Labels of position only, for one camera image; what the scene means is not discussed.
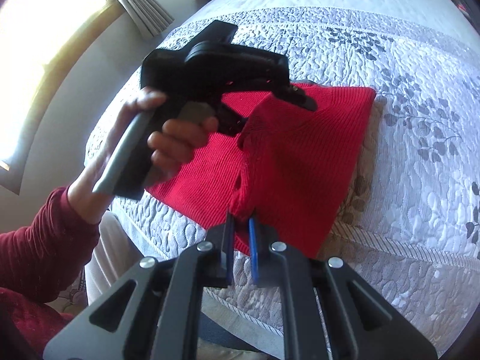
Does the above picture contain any red knitted sweater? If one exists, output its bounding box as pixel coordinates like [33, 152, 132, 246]
[148, 85, 376, 258]

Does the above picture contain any left forearm in red sleeve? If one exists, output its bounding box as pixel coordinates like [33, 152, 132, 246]
[1, 187, 99, 304]

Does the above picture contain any person's left hand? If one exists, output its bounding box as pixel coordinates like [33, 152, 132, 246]
[67, 87, 218, 224]

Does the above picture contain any grey pleated curtain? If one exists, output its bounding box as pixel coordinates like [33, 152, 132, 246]
[118, 0, 174, 39]

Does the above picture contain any beige knitted garment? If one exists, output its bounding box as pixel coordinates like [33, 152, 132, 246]
[337, 95, 387, 225]

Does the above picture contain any person's leg in white trousers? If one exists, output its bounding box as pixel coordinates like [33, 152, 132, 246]
[85, 211, 143, 304]

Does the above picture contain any white quilted bedspread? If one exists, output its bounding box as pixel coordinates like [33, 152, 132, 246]
[83, 0, 480, 357]

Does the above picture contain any window with wooden frame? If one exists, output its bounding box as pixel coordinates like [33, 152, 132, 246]
[1, 0, 124, 194]

